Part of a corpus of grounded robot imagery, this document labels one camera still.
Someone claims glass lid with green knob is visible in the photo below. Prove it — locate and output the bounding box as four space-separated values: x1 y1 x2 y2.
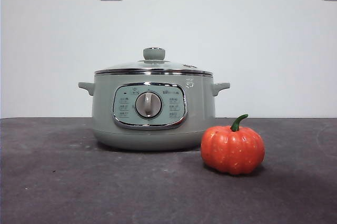
94 47 212 76

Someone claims orange toy pumpkin green stem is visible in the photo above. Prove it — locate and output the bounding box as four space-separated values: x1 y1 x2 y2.
200 114 265 176

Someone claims pale green electric cooking pot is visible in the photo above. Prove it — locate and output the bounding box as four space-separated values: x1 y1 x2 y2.
77 73 231 152

